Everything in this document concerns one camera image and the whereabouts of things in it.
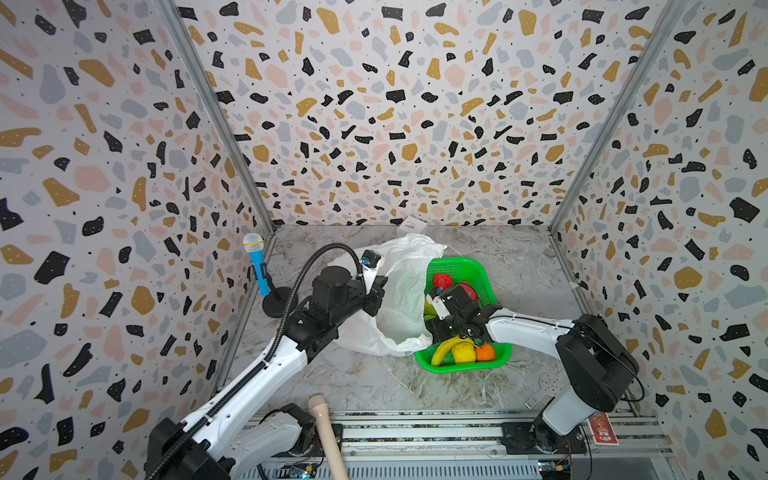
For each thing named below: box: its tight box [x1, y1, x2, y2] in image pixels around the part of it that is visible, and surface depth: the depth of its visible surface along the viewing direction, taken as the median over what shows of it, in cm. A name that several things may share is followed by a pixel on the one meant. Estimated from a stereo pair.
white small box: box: [398, 215, 428, 234], surface depth 119 cm
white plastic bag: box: [326, 234, 448, 357], surface depth 81 cm
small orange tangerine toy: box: [476, 344, 495, 361], surface depth 85 cm
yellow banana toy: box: [431, 336, 476, 367], surface depth 87 cm
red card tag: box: [588, 411, 620, 445], surface depth 76 cm
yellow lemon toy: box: [452, 342, 476, 363], surface depth 84 cm
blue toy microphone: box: [243, 233, 271, 297], surface depth 83 cm
